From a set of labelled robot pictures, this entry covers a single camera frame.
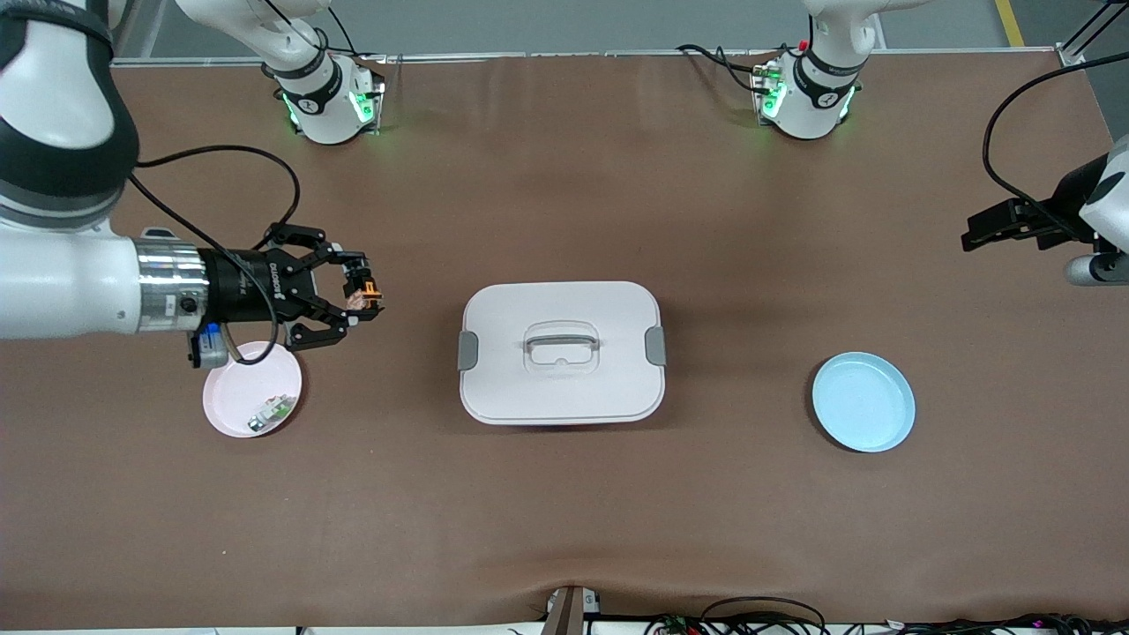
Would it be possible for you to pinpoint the orange and black switch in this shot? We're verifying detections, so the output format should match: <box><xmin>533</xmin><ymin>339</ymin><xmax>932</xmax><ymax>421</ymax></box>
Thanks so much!
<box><xmin>346</xmin><ymin>276</ymin><xmax>386</xmax><ymax>318</ymax></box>

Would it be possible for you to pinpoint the white lidded storage box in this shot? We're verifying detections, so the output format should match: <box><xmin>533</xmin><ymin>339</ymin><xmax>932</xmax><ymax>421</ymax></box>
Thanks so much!
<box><xmin>457</xmin><ymin>280</ymin><xmax>669</xmax><ymax>427</ymax></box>

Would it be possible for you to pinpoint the pink round plate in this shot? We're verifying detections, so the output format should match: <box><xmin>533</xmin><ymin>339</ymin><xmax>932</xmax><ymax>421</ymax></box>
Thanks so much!
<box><xmin>202</xmin><ymin>340</ymin><xmax>303</xmax><ymax>439</ymax></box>

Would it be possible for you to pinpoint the light blue round plate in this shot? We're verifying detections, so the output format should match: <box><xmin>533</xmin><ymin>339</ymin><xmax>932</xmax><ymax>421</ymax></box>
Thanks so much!
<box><xmin>811</xmin><ymin>351</ymin><xmax>916</xmax><ymax>454</ymax></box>

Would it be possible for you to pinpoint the brown table cover sheet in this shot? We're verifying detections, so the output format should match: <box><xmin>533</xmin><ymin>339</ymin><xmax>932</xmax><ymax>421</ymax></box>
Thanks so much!
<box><xmin>0</xmin><ymin>49</ymin><xmax>1129</xmax><ymax>631</ymax></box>

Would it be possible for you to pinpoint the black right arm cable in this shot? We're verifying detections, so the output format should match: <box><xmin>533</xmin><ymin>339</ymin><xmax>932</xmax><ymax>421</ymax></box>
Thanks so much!
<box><xmin>128</xmin><ymin>146</ymin><xmax>301</xmax><ymax>367</ymax></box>

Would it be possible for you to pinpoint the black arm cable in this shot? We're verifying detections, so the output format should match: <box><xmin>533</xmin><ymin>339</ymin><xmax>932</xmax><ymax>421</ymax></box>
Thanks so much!
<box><xmin>128</xmin><ymin>146</ymin><xmax>301</xmax><ymax>367</ymax></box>
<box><xmin>983</xmin><ymin>51</ymin><xmax>1129</xmax><ymax>235</ymax></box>

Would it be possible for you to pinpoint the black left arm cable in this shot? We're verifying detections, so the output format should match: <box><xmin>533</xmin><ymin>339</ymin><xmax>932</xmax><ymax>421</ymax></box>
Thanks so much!
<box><xmin>983</xmin><ymin>51</ymin><xmax>1129</xmax><ymax>235</ymax></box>

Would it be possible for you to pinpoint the green and silver switch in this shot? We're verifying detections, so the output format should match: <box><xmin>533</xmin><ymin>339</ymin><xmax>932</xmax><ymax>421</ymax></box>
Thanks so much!
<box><xmin>247</xmin><ymin>395</ymin><xmax>298</xmax><ymax>435</ymax></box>

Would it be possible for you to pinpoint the aluminium frame profile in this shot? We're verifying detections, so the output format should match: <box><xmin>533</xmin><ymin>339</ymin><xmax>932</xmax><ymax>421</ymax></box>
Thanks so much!
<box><xmin>1057</xmin><ymin>0</ymin><xmax>1129</xmax><ymax>70</ymax></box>

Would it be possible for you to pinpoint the black right base cable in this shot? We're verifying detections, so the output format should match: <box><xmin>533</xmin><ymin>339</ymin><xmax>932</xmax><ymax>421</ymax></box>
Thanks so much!
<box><xmin>326</xmin><ymin>9</ymin><xmax>389</xmax><ymax>64</ymax></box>

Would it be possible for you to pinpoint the black base cable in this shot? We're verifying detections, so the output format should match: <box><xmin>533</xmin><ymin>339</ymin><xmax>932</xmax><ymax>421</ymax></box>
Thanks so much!
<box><xmin>326</xmin><ymin>9</ymin><xmax>389</xmax><ymax>64</ymax></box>
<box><xmin>677</xmin><ymin>42</ymin><xmax>777</xmax><ymax>93</ymax></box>

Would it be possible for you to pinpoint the aluminium table edge rail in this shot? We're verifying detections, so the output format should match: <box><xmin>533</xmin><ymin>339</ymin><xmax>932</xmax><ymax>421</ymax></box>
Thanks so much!
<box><xmin>115</xmin><ymin>49</ymin><xmax>1081</xmax><ymax>68</ymax></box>

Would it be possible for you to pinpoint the black left base cable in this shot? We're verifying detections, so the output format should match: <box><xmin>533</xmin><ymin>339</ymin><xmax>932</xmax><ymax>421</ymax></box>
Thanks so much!
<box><xmin>677</xmin><ymin>42</ymin><xmax>777</xmax><ymax>93</ymax></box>

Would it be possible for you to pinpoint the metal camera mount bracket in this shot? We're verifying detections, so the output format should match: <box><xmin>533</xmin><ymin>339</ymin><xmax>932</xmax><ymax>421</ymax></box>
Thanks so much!
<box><xmin>542</xmin><ymin>585</ymin><xmax>602</xmax><ymax>635</ymax></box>

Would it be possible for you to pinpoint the black cable loop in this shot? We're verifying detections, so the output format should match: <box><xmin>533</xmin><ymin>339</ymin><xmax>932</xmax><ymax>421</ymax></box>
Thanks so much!
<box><xmin>701</xmin><ymin>597</ymin><xmax>827</xmax><ymax>635</ymax></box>

